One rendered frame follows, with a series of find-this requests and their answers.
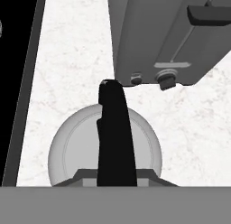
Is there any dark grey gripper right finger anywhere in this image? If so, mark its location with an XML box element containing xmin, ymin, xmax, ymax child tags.
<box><xmin>135</xmin><ymin>168</ymin><xmax>180</xmax><ymax>188</ymax></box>

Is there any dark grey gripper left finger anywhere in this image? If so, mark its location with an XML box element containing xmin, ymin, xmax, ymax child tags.
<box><xmin>53</xmin><ymin>168</ymin><xmax>99</xmax><ymax>188</ymax></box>

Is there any grey kettle with black handle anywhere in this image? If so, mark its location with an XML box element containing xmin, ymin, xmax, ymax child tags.
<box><xmin>47</xmin><ymin>79</ymin><xmax>163</xmax><ymax>188</ymax></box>

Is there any small grey appliance knob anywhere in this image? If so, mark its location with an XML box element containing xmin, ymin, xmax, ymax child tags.
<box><xmin>130</xmin><ymin>71</ymin><xmax>143</xmax><ymax>86</ymax></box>

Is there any large dark appliance knob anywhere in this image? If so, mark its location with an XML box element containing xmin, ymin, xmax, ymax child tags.
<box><xmin>155</xmin><ymin>68</ymin><xmax>180</xmax><ymax>92</ymax></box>

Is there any black hob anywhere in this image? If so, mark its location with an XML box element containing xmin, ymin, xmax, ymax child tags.
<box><xmin>0</xmin><ymin>0</ymin><xmax>48</xmax><ymax>187</ymax></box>

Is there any grey countertop appliance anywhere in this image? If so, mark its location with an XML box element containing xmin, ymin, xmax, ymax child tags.
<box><xmin>106</xmin><ymin>0</ymin><xmax>231</xmax><ymax>88</ymax></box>

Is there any dark grey appliance handle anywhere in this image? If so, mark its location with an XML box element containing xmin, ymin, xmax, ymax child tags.
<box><xmin>186</xmin><ymin>0</ymin><xmax>231</xmax><ymax>27</ymax></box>

